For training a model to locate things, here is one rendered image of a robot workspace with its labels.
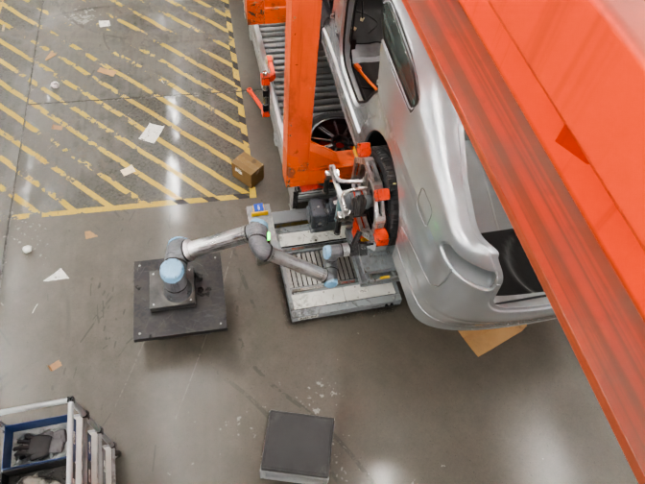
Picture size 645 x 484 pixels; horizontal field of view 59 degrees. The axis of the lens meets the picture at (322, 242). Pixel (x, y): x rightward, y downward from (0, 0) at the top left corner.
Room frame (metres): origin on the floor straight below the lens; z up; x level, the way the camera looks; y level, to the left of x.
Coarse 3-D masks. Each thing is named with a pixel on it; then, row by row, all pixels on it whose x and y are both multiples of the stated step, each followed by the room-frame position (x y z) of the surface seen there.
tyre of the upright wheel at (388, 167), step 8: (376, 152) 2.49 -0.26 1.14; (384, 152) 2.48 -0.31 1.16; (376, 160) 2.46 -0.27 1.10; (384, 160) 2.39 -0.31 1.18; (392, 160) 2.40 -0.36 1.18; (384, 168) 2.34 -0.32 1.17; (392, 168) 2.34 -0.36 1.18; (384, 176) 2.31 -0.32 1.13; (392, 176) 2.29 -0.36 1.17; (392, 184) 2.24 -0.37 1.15; (392, 192) 2.20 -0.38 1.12; (392, 200) 2.17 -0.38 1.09; (392, 208) 2.13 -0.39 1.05; (368, 216) 2.40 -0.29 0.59; (392, 216) 2.11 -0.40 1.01; (392, 224) 2.08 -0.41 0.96; (392, 232) 2.07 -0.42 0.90; (392, 240) 2.07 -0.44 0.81
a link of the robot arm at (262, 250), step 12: (252, 240) 1.90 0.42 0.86; (264, 240) 1.91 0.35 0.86; (252, 252) 1.85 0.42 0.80; (264, 252) 1.84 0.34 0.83; (276, 252) 1.88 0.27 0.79; (288, 264) 1.85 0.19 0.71; (300, 264) 1.88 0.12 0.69; (312, 264) 1.92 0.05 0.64; (312, 276) 1.86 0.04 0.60; (324, 276) 1.88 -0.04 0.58; (336, 276) 1.92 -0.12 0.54
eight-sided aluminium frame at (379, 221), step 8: (360, 160) 2.50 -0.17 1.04; (368, 160) 2.43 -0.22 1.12; (352, 168) 2.60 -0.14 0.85; (360, 168) 2.58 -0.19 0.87; (368, 168) 2.37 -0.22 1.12; (376, 168) 2.38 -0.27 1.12; (352, 176) 2.57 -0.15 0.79; (360, 176) 2.58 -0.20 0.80; (368, 176) 2.34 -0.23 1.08; (376, 176) 2.32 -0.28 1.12; (352, 184) 2.55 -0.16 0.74; (360, 184) 2.56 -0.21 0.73; (376, 184) 2.25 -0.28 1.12; (376, 208) 2.14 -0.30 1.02; (384, 208) 2.15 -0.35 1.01; (376, 216) 2.11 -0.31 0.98; (384, 216) 2.12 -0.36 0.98; (360, 224) 2.30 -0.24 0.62; (368, 224) 2.31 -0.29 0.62; (376, 224) 2.09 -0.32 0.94; (384, 224) 2.11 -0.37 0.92; (368, 232) 2.19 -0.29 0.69
